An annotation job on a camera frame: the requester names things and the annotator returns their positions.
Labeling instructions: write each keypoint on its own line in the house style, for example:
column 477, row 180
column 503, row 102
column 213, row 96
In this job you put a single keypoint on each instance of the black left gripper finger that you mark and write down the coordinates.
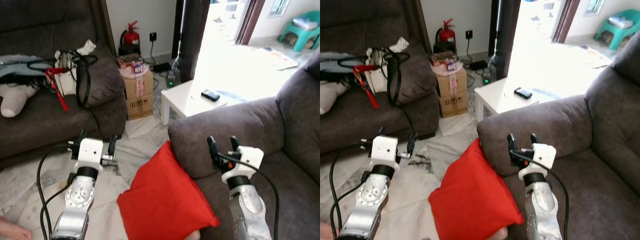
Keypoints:
column 382, row 133
column 112, row 145
column 82, row 136
column 412, row 142

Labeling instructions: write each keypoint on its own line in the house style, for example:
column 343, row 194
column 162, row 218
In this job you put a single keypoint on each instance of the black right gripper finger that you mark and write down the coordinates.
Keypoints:
column 533, row 139
column 212, row 147
column 234, row 143
column 512, row 145

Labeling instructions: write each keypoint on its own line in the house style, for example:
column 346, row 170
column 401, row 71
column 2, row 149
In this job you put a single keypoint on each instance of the red pillow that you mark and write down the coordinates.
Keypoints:
column 470, row 200
column 160, row 200

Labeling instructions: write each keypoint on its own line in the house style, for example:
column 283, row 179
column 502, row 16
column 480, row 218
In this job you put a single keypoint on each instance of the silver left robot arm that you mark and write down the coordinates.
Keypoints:
column 372, row 195
column 79, row 197

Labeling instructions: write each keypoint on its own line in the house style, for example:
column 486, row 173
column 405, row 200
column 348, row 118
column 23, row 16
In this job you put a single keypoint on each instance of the dark grey three-seat sofa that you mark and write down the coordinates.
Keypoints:
column 360, row 127
column 45, row 130

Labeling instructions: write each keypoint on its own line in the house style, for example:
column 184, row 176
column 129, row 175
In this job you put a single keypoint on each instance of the white plush pillow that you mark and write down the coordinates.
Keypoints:
column 12, row 102
column 330, row 97

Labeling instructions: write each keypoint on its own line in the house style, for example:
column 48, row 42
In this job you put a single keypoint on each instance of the dark grey two-seat sofa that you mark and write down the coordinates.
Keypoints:
column 280, row 200
column 600, row 200

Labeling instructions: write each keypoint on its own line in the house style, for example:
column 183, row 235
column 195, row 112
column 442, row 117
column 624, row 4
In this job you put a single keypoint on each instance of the white coffee table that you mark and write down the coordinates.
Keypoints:
column 502, row 100
column 190, row 102

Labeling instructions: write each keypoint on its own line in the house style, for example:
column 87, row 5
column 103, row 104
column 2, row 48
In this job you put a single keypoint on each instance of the small black device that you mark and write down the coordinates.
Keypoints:
column 210, row 95
column 523, row 93

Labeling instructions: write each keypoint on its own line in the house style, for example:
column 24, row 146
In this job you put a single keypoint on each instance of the brown cardboard box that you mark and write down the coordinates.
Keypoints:
column 141, row 106
column 140, row 85
column 454, row 104
column 452, row 82

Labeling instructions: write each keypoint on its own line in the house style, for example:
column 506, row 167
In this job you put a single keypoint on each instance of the small grey device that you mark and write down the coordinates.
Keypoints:
column 172, row 80
column 487, row 77

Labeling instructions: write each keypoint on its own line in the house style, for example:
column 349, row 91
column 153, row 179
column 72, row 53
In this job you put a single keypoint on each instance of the pink cloth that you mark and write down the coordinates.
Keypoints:
column 447, row 71
column 135, row 73

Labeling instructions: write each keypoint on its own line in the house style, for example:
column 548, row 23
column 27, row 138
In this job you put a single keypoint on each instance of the grey blue cloth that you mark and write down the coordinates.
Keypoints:
column 20, row 67
column 332, row 65

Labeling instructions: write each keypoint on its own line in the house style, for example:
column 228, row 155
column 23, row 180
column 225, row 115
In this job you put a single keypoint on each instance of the colourful snack box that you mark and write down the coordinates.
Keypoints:
column 444, row 58
column 131, row 61

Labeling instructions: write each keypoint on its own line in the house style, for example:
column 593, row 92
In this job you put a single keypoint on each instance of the printed paper sheet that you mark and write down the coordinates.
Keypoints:
column 282, row 61
column 597, row 58

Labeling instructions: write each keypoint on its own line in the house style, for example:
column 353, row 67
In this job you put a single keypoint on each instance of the dark brown curtain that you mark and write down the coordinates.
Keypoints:
column 506, row 35
column 192, row 35

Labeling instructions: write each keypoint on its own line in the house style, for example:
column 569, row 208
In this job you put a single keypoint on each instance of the red fire extinguisher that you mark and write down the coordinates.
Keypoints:
column 446, row 35
column 131, row 37

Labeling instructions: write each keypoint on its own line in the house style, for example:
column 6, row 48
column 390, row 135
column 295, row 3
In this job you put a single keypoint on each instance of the person's bare foot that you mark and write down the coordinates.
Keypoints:
column 325, row 233
column 12, row 231

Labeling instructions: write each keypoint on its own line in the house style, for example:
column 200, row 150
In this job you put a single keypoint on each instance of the green plastic stool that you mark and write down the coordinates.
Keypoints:
column 300, row 37
column 612, row 35

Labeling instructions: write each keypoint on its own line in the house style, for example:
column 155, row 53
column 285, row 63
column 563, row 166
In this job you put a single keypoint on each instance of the white blue folded cloth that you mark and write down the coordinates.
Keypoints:
column 621, row 21
column 305, row 23

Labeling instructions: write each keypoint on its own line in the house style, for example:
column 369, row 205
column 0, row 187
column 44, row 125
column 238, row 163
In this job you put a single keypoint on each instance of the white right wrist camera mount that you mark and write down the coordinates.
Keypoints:
column 544, row 155
column 250, row 157

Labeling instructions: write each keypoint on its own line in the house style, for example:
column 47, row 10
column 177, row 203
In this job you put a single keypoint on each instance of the black wall socket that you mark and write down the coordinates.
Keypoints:
column 153, row 36
column 469, row 34

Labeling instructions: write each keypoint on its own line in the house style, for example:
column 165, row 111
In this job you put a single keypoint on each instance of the brown door frame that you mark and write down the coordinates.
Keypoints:
column 565, row 20
column 250, row 20

